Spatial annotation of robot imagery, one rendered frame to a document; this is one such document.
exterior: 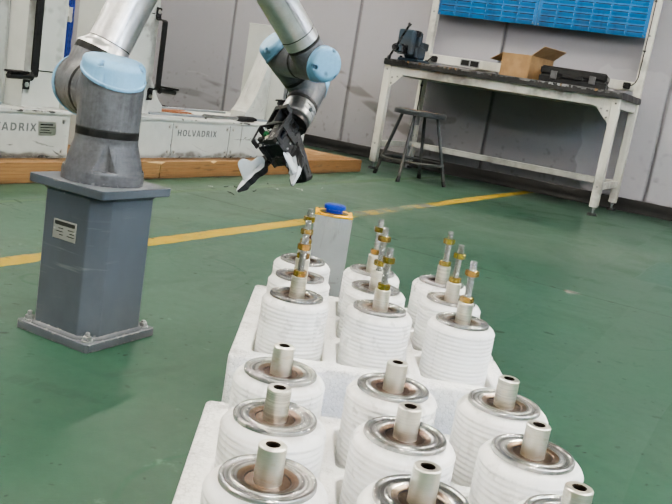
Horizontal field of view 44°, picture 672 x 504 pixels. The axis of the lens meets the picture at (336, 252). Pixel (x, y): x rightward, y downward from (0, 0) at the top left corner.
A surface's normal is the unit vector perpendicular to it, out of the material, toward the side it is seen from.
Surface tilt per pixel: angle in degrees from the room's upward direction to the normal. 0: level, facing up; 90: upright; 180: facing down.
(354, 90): 90
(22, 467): 0
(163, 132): 90
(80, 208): 90
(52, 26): 90
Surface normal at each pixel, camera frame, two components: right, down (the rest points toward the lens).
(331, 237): 0.00, 0.20
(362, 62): -0.47, 0.10
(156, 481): 0.16, -0.97
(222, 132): 0.87, 0.23
